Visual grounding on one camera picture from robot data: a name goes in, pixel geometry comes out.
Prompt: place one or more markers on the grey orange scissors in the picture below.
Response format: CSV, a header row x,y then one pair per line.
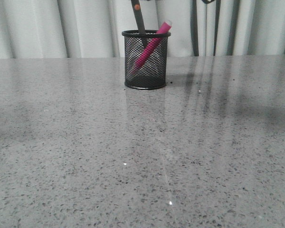
x,y
138,16

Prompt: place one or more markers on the black mesh pen holder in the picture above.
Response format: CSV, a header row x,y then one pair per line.
x,y
153,73

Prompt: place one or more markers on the pink marker pen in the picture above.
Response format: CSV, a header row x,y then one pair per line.
x,y
152,45

